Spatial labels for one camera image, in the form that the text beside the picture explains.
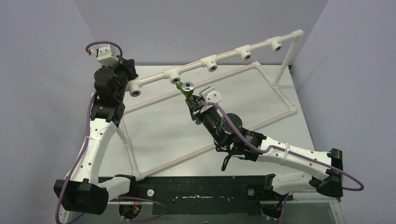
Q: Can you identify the green plastic water faucet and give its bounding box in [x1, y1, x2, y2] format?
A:
[176, 82, 196, 102]

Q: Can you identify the white PVC pipe frame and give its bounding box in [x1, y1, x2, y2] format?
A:
[124, 30, 304, 181]

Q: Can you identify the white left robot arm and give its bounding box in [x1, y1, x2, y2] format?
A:
[54, 59, 138, 224]

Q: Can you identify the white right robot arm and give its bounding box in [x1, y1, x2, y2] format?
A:
[185, 95, 345, 198]

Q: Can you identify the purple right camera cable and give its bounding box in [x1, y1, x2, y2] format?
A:
[198, 100, 365, 224]

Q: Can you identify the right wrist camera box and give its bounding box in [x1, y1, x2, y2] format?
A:
[199, 86, 222, 103]

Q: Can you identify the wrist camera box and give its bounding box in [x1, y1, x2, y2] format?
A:
[97, 44, 119, 67]
[199, 86, 222, 103]

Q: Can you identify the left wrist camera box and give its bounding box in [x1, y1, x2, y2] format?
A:
[97, 44, 119, 67]

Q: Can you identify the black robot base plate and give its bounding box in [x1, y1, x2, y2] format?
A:
[116, 174, 293, 218]

